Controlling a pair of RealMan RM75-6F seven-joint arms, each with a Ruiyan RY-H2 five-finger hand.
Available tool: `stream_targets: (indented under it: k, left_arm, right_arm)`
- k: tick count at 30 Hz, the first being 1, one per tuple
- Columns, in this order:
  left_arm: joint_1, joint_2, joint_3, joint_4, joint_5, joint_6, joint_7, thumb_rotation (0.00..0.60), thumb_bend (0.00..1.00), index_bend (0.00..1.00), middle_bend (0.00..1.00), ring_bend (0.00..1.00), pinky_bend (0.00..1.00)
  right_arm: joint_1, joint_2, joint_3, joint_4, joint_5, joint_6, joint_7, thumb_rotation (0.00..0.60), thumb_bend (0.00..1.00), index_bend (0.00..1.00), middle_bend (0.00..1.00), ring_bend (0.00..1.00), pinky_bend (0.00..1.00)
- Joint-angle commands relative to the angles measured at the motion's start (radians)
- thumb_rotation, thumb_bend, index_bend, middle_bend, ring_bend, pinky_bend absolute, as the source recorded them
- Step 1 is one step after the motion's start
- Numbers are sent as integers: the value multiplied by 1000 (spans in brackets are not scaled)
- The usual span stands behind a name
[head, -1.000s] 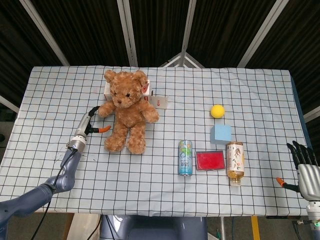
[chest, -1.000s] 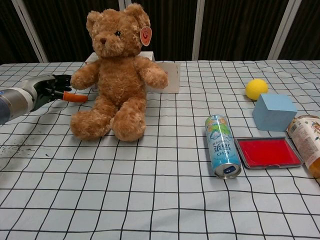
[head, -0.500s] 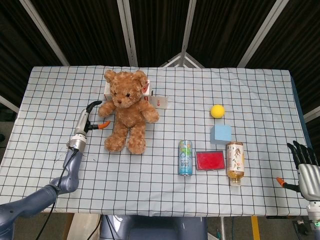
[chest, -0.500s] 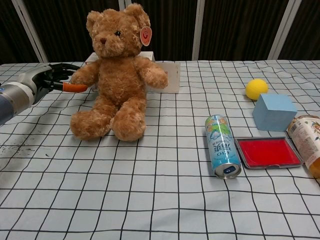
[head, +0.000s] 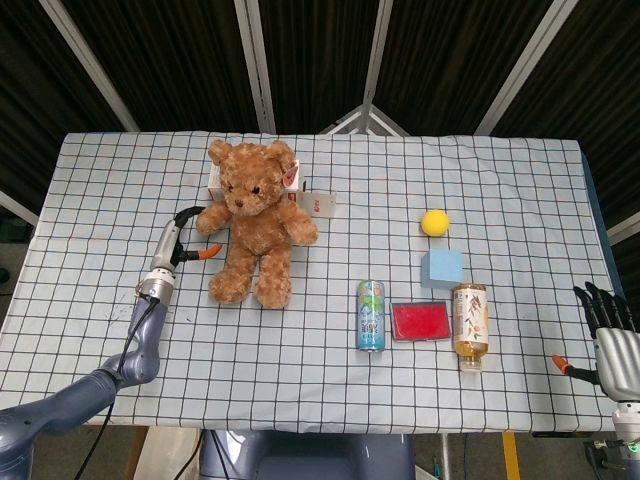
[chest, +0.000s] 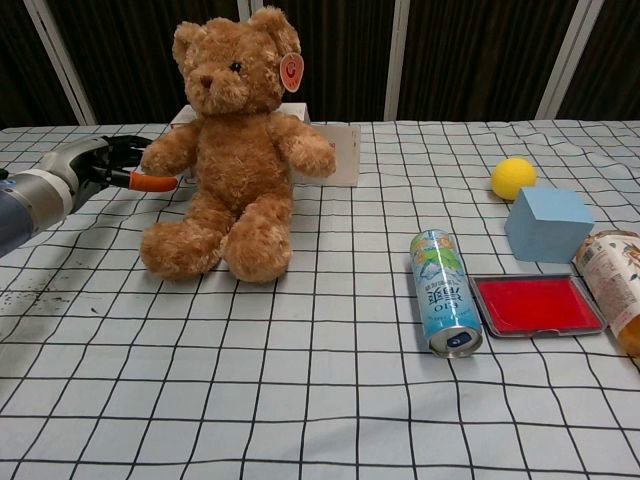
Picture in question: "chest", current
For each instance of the left robot hand orange thumb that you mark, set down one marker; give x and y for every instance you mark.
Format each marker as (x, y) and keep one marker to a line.
(82, 152)

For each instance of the brown plush teddy bear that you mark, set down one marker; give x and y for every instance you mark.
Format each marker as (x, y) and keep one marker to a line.
(240, 165)

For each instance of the white cardboard box red print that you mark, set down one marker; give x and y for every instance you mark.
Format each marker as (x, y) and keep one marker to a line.
(345, 160)

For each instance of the checkered white tablecloth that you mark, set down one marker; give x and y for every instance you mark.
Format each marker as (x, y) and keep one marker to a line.
(250, 390)

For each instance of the blue and green drink can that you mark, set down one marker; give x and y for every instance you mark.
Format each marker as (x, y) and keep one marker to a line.
(442, 295)

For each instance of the yellow foam ball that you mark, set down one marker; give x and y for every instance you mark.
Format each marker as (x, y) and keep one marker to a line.
(512, 177)

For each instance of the light blue cube block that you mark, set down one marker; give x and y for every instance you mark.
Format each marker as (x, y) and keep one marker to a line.
(547, 230)

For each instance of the red ink pad case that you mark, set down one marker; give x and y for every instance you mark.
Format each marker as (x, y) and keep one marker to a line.
(535, 305)

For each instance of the amber tea bottle floral label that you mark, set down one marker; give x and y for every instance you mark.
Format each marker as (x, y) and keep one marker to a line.
(612, 285)

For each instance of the white screen frame post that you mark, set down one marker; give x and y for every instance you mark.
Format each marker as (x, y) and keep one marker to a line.
(397, 60)
(254, 6)
(79, 107)
(569, 60)

